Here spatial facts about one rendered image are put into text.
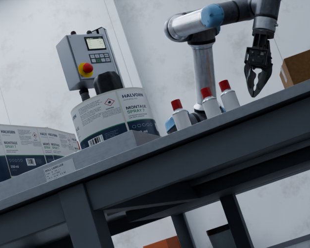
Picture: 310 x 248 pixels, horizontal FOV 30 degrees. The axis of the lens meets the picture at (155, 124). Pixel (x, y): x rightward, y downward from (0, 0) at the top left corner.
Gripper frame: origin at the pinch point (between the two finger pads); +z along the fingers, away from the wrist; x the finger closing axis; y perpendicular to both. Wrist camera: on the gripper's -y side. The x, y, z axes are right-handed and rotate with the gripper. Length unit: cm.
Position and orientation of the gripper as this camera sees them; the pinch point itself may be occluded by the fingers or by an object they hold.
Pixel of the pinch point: (254, 93)
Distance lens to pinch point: 189.6
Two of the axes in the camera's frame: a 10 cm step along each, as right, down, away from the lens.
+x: 9.3, 1.6, -3.4
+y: -3.3, -0.9, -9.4
